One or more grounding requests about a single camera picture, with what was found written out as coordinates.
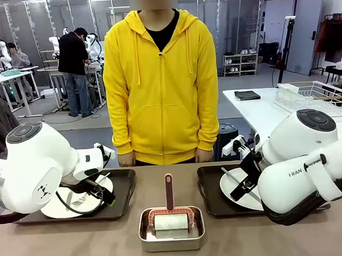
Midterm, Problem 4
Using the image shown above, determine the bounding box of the dark brown serving tray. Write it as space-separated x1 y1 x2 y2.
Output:
11 167 139 226
196 159 331 220

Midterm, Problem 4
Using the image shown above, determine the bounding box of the person's left hand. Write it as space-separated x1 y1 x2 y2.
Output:
194 147 214 163

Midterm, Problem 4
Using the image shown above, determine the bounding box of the silver table knife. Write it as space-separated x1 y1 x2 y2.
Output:
221 165 262 206

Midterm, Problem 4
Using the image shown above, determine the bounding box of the white side table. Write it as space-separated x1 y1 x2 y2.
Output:
222 83 342 160

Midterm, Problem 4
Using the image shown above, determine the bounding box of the black folded cloth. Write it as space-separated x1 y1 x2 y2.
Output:
234 89 261 102

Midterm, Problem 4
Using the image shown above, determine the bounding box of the person in yellow hoodie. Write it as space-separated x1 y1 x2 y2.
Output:
99 0 223 168

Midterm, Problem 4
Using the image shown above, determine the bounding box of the person's left forearm yellow sleeve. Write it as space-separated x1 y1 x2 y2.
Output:
195 102 221 151

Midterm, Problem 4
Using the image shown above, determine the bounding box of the black tripod stand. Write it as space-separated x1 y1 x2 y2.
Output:
269 15 301 88

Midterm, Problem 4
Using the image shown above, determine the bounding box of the white shoe rack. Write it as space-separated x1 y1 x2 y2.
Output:
222 52 260 78

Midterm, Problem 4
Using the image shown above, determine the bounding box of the rectangular metal container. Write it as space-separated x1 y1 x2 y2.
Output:
137 205 207 254

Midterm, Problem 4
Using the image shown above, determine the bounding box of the left gripper thin black cable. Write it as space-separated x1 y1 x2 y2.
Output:
54 177 106 216

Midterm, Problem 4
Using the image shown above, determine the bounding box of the person's right forearm yellow sleeve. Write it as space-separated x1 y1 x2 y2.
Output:
108 107 135 156

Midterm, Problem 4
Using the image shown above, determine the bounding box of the silver fork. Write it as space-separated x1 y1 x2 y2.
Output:
71 172 113 208

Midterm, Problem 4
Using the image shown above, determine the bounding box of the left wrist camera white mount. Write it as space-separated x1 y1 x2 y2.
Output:
93 141 116 162

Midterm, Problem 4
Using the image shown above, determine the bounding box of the white wire dish rack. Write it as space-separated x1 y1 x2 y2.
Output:
273 79 342 121

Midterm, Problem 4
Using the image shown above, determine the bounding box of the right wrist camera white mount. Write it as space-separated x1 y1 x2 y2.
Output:
220 134 249 158

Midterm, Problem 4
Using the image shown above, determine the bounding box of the black clothes rack with clothes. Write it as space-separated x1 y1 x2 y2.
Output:
306 12 342 77

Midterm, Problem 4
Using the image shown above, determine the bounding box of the white round plate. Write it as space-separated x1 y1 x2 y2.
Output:
38 175 116 220
218 166 265 214

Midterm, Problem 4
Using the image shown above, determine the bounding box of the person's right hand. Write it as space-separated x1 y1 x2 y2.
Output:
117 152 136 168

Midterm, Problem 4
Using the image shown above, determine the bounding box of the white workbench table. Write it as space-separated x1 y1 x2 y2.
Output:
0 65 42 119
37 62 108 112

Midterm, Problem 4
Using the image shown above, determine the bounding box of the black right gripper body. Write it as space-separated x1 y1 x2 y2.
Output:
237 150 268 190

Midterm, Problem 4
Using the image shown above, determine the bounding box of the red-handled lint roller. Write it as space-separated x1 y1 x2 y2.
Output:
146 172 196 233

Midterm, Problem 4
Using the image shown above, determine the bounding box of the seated person in grey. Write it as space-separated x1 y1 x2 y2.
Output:
5 41 32 69

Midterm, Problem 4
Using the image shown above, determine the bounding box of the white box in rack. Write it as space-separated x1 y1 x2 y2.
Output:
277 82 300 96

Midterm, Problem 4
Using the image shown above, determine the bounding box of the left arm black hose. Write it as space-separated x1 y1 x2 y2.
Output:
0 212 22 224

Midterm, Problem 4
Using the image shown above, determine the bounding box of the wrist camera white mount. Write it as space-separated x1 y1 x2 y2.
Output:
220 134 249 158
93 141 116 162

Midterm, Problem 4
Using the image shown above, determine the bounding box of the black cart with tissue box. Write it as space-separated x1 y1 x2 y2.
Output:
324 61 342 83

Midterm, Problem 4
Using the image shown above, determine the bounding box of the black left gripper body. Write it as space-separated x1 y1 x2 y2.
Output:
83 176 112 200

